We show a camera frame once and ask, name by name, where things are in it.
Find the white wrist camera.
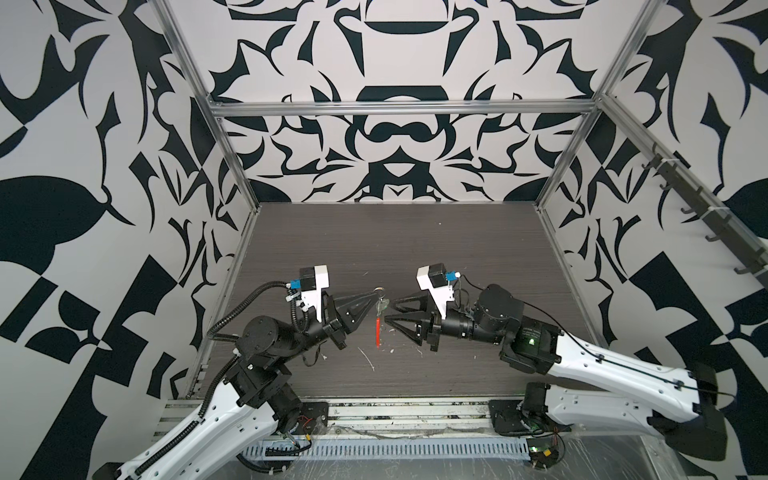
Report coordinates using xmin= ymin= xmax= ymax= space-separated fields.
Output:
xmin=285 ymin=265 xmax=330 ymax=319
xmin=416 ymin=263 xmax=462 ymax=320

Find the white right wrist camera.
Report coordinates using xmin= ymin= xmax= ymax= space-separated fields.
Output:
xmin=416 ymin=263 xmax=462 ymax=320

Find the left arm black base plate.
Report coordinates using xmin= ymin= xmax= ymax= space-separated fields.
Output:
xmin=293 ymin=401 xmax=329 ymax=435

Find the black wall hook rail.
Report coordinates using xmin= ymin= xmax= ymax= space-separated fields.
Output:
xmin=643 ymin=142 xmax=767 ymax=290

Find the red key tag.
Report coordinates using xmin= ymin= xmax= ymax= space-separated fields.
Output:
xmin=375 ymin=316 xmax=382 ymax=348

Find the aluminium frame crossbar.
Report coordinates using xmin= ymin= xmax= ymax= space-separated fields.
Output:
xmin=209 ymin=99 xmax=595 ymax=118

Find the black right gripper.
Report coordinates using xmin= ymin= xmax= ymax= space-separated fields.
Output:
xmin=392 ymin=288 xmax=510 ymax=352

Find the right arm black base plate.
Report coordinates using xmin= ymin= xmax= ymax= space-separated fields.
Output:
xmin=488 ymin=399 xmax=541 ymax=436

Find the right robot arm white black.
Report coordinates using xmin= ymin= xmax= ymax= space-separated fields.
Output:
xmin=385 ymin=284 xmax=728 ymax=461

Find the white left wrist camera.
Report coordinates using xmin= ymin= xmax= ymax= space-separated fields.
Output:
xmin=285 ymin=265 xmax=330 ymax=319

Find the white slotted cable duct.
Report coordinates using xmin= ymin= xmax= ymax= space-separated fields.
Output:
xmin=242 ymin=437 xmax=530 ymax=461

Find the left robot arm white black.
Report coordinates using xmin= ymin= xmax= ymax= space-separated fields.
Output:
xmin=92 ymin=288 xmax=384 ymax=479

